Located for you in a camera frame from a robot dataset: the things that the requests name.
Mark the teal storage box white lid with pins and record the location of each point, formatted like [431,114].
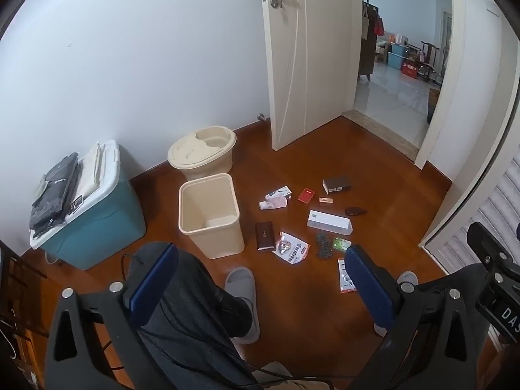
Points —
[101,227]

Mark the grey slipper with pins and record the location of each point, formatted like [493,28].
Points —
[407,277]
[241,292]

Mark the white and blue carton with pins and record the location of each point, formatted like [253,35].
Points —
[281,191]

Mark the long white box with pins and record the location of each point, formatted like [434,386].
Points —
[329,222]

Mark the white louvered door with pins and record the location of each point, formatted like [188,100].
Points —
[487,211]

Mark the dark brown wardrobe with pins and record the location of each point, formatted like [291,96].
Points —
[367,57]

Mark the dark brown flat case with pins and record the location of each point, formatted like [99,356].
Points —
[265,235]

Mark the brown spray bottle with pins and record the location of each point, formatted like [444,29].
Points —
[355,211]

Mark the blue storage bin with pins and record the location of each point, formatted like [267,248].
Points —
[396,57]

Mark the green packet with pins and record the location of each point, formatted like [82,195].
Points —
[341,244]

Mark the dark wooden furniture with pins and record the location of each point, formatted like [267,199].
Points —
[16,292]

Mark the white door frame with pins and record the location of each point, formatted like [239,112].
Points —
[443,89]

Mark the red hanging bag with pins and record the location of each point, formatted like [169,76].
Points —
[378,26]

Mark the red and white packet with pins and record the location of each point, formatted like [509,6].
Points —
[346,277]

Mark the small orange and white packet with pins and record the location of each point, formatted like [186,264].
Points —
[326,200]

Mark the beige cloth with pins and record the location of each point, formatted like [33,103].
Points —
[284,375]

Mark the cream folded cloth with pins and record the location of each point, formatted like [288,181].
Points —
[89,170]

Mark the cream plastic trash bin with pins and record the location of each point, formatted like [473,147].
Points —
[219,239]

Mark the dark brown box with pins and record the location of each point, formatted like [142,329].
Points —
[336,185]

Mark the red crate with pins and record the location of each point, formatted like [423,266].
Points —
[411,69]

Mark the dark wooden chair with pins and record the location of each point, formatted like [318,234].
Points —
[428,55]

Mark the cream round mop bucket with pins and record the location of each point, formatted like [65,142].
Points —
[195,154]

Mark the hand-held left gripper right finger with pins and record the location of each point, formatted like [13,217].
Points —
[367,284]

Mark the person's left leg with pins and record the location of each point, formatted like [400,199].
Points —
[191,292]

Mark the metal door stopper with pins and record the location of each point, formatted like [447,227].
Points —
[262,117]

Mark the white printed snack packet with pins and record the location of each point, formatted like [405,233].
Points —
[291,250]

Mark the red card packet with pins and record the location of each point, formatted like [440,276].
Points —
[306,195]

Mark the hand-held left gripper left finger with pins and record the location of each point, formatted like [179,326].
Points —
[154,276]

